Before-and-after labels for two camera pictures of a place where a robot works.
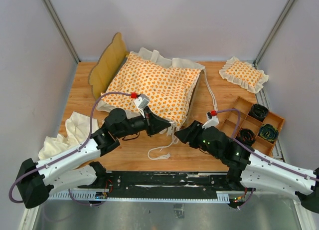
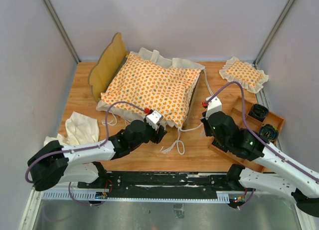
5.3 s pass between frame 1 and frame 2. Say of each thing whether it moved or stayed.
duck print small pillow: stayed
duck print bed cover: stayed
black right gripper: moved
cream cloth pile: stayed
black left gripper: moved
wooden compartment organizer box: stayed
